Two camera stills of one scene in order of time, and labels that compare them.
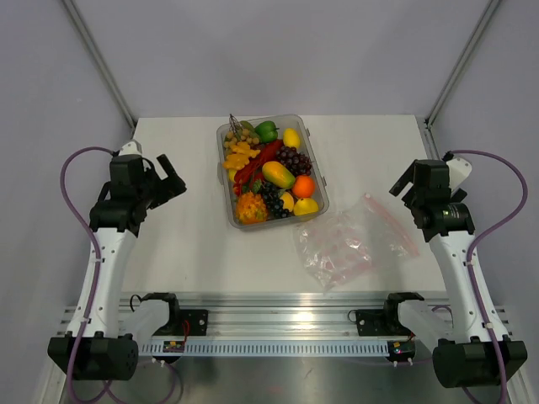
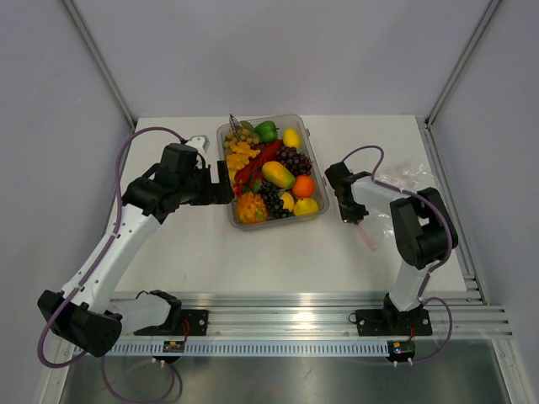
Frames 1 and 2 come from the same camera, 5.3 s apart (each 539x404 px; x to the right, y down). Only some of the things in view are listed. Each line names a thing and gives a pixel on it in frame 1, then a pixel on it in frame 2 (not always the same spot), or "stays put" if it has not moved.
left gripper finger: [171, 187] to [219, 194]
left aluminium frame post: [100, 59] stays put
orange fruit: [303, 186] stays put
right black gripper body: [418, 201] to [350, 212]
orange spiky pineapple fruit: [250, 209] stays put
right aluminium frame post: [488, 13] stays put
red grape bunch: [297, 162] stays put
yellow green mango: [278, 174] stays put
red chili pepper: [253, 172] stays put
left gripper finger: [167, 167] to [224, 175]
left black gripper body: [149, 190] to [194, 188]
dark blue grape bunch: [274, 203] stays put
